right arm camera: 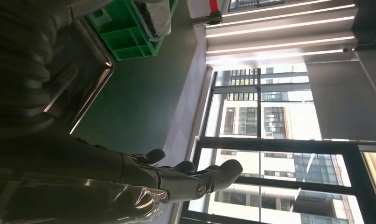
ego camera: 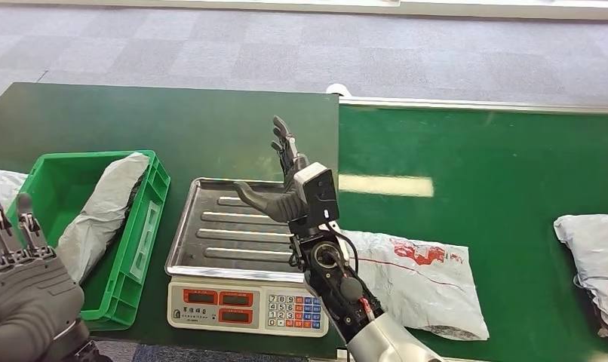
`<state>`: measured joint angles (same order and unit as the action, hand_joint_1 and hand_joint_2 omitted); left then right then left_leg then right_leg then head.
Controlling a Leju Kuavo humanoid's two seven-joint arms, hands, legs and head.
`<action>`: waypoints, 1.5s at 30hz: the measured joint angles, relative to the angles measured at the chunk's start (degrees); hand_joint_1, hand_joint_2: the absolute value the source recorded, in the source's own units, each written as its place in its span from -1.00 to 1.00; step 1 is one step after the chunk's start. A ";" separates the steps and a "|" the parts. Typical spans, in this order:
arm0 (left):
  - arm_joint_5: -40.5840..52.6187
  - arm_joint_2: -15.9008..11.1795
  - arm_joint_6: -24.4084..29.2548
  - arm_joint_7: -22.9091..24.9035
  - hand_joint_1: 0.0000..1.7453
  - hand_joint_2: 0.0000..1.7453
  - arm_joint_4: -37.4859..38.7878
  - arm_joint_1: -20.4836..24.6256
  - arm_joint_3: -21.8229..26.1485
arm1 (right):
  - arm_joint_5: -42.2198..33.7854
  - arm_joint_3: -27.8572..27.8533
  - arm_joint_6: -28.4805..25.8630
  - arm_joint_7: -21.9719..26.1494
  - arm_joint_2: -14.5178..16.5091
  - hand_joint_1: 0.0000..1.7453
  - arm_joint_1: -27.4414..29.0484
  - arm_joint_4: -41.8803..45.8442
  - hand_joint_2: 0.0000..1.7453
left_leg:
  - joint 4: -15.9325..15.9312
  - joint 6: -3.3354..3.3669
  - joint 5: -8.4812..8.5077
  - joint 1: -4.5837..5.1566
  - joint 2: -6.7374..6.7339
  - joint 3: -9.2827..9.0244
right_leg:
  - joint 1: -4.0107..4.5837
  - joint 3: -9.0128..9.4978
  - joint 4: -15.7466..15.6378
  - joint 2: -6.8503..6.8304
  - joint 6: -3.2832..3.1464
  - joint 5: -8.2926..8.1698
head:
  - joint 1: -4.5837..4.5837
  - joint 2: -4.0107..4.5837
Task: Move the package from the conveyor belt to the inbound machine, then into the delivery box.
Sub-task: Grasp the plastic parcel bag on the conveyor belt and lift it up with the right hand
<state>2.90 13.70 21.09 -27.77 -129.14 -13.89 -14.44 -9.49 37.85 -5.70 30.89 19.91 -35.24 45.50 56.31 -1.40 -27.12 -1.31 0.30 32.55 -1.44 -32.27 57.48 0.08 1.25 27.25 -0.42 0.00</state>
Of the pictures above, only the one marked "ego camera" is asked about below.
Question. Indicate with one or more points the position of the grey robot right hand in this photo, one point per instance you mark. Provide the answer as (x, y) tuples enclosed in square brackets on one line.
[(279, 205)]

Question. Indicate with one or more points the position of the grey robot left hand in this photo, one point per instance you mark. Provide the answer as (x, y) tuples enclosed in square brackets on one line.
[(29, 295)]

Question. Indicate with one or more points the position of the grey mailer package red print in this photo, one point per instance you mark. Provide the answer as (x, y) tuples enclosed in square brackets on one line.
[(424, 295)]

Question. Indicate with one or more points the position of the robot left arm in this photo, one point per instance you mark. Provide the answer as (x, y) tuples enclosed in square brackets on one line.
[(69, 347)]

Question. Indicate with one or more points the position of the plain grey mailer package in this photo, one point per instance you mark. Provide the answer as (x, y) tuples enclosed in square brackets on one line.
[(99, 210)]

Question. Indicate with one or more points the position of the pale grey mailer package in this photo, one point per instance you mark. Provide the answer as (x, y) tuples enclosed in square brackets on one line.
[(4, 185)]

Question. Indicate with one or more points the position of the white conveyor roller cap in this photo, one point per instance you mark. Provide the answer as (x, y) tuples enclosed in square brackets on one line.
[(338, 90)]

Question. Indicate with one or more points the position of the green conveyor belt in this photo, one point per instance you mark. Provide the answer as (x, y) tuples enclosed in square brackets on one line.
[(484, 150)]

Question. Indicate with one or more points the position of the grey mailer package black letters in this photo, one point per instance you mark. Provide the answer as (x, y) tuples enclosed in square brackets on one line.
[(594, 250)]

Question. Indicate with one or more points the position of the white scale with steel tray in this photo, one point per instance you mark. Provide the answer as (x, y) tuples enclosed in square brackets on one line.
[(234, 240)]

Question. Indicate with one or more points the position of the green plastic crate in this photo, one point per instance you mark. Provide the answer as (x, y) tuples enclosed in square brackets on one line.
[(129, 280)]

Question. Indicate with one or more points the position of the white window sill ledge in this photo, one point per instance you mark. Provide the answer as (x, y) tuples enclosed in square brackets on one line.
[(484, 9)]

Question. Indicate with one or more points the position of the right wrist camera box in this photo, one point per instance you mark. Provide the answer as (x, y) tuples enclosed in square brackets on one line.
[(319, 195)]

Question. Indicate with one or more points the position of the silver conveyor side rail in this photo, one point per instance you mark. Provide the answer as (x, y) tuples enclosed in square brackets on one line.
[(343, 355), (484, 105)]

